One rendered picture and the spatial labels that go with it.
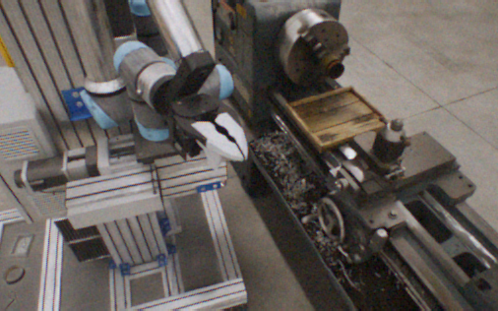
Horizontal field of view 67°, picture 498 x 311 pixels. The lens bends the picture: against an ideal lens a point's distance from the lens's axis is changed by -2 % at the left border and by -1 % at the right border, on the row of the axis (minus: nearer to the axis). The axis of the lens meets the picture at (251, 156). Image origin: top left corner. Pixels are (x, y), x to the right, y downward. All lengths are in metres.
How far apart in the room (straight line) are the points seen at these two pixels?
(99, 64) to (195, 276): 1.27
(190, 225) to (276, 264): 0.53
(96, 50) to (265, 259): 1.60
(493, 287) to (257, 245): 1.34
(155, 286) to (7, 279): 0.72
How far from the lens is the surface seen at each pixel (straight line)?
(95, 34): 0.94
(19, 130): 1.33
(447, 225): 1.50
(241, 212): 2.41
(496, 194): 2.97
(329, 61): 1.63
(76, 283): 2.11
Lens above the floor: 1.95
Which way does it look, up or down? 45 degrees down
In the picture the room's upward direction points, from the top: straight up
